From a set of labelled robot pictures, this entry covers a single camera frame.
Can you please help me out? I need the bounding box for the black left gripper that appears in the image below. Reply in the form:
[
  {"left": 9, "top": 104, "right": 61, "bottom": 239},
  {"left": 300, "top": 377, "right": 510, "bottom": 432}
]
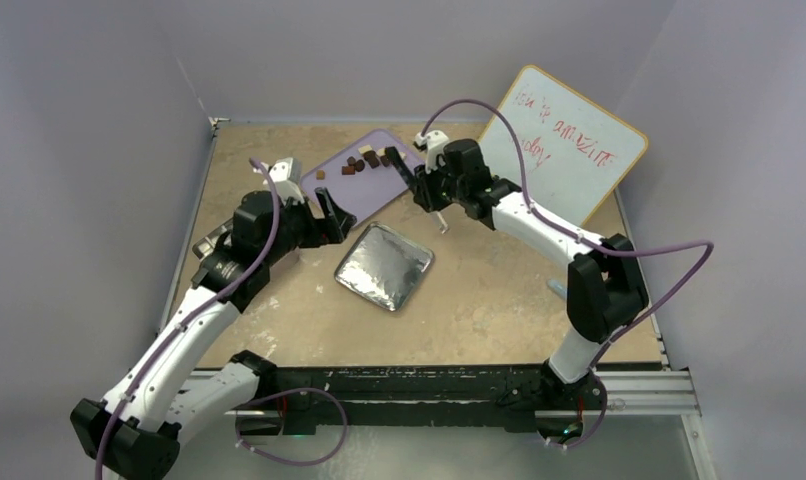
[{"left": 262, "top": 187, "right": 353, "bottom": 266}]

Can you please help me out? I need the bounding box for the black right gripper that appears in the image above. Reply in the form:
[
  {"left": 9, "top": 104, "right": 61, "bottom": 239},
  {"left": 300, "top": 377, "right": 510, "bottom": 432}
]
[{"left": 413, "top": 157, "right": 467, "bottom": 214}]

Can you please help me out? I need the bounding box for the pink divided chocolate tin box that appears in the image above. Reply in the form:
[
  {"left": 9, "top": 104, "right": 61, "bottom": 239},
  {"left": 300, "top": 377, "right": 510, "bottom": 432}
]
[{"left": 191, "top": 219, "right": 232, "bottom": 261}]

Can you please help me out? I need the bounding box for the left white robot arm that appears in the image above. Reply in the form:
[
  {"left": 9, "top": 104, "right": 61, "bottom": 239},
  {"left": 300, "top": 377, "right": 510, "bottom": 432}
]
[{"left": 70, "top": 188, "right": 356, "bottom": 479}]

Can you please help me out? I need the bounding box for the lavender plastic tray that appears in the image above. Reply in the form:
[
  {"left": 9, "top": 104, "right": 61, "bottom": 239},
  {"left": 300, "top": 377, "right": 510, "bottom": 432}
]
[{"left": 299, "top": 129, "right": 423, "bottom": 226}]

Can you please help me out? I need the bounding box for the silver square tin lid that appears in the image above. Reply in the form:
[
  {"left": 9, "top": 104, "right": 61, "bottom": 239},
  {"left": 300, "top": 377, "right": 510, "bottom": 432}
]
[{"left": 334, "top": 222, "right": 435, "bottom": 312}]

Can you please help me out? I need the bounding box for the yellow framed whiteboard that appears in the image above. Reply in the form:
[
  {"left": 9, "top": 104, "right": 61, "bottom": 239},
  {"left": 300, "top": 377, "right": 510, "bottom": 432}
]
[{"left": 479, "top": 65, "right": 649, "bottom": 225}]

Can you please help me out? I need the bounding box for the light blue marker pen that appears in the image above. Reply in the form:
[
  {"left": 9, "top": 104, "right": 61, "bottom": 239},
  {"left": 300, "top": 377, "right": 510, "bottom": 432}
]
[{"left": 547, "top": 279, "right": 567, "bottom": 301}]

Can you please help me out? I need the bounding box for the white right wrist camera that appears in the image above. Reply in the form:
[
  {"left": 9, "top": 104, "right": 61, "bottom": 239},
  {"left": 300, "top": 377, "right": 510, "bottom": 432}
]
[{"left": 413, "top": 130, "right": 450, "bottom": 174}]

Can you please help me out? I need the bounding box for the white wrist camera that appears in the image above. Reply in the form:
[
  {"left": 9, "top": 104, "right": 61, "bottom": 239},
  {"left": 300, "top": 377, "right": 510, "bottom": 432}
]
[
  {"left": 413, "top": 130, "right": 450, "bottom": 174},
  {"left": 249, "top": 157, "right": 306, "bottom": 204}
]

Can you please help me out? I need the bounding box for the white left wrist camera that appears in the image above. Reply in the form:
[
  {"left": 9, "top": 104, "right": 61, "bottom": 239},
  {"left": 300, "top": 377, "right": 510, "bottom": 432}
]
[{"left": 249, "top": 157, "right": 306, "bottom": 204}]

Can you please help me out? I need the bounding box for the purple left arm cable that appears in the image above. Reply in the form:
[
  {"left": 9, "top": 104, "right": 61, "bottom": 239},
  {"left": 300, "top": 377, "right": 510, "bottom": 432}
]
[{"left": 92, "top": 158, "right": 349, "bottom": 480}]

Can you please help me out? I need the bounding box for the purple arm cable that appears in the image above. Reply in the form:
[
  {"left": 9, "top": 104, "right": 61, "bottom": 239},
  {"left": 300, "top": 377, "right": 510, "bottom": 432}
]
[
  {"left": 419, "top": 99, "right": 716, "bottom": 452},
  {"left": 92, "top": 158, "right": 349, "bottom": 480}
]

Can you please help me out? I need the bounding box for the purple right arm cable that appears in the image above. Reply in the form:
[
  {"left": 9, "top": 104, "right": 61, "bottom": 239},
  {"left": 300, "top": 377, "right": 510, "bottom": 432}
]
[{"left": 419, "top": 99, "right": 716, "bottom": 452}]

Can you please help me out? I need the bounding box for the aluminium frame rail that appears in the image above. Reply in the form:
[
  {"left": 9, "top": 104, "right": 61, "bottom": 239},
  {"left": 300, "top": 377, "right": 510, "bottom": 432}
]
[{"left": 114, "top": 367, "right": 702, "bottom": 419}]

